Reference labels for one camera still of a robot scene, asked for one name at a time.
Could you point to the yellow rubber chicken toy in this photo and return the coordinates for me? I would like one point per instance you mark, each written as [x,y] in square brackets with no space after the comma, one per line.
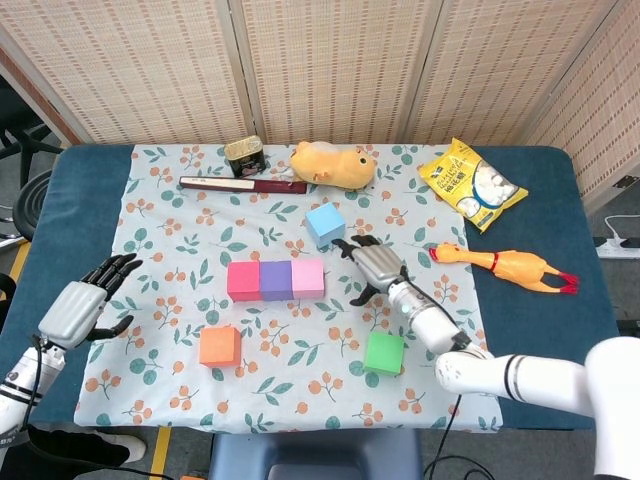
[510,265]

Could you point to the black office chair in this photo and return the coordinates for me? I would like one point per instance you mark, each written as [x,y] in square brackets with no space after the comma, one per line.
[30,145]

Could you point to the long dark red box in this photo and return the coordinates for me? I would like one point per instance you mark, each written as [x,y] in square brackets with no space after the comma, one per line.
[240,185]

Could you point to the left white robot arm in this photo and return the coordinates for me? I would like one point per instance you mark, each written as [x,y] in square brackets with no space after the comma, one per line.
[30,380]

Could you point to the dark blue table cover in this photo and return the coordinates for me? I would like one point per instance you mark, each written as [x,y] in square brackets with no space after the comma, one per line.
[85,165]

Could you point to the purple foam cube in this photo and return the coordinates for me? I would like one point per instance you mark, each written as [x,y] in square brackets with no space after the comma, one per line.
[276,281]

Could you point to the gold black tin can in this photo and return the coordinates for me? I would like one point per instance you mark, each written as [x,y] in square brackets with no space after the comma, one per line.
[245,156]

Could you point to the orange foam cube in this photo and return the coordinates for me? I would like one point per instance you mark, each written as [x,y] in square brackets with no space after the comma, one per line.
[220,347]

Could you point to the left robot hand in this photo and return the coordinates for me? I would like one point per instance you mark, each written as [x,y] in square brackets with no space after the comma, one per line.
[75,312]

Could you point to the yellow marshmallow bag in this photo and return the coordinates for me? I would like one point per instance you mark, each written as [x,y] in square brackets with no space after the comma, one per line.
[465,180]

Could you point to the black round stool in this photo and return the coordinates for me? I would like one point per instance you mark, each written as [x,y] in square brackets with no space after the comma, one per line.
[30,197]

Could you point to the green foam cube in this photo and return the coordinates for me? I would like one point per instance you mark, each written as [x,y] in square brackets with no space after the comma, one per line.
[384,354]

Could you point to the magenta foam cube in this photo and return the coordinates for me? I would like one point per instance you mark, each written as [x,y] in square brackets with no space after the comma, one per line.
[244,282]

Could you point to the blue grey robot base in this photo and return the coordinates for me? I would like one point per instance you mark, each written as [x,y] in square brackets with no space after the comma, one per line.
[310,450]

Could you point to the light blue foam cube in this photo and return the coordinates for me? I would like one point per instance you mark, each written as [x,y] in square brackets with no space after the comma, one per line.
[325,222]

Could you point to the black striped trouser leg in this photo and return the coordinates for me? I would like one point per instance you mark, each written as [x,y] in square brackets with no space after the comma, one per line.
[75,450]

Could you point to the light pink foam cube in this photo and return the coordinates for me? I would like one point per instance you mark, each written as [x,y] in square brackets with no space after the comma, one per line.
[309,280]

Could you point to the white power strip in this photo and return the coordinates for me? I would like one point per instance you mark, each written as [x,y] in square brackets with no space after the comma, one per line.
[620,248]

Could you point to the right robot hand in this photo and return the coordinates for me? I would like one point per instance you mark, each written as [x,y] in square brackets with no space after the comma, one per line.
[380,267]

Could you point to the yellow plush duck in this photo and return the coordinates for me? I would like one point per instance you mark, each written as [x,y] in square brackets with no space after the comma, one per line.
[335,167]

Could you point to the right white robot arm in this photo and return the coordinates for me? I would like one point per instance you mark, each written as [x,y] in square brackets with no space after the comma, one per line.
[540,382]

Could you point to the white shoe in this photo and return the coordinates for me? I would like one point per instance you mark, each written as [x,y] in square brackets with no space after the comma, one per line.
[136,447]

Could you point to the floral print tablecloth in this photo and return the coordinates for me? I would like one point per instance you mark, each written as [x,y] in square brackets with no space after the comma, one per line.
[300,390]

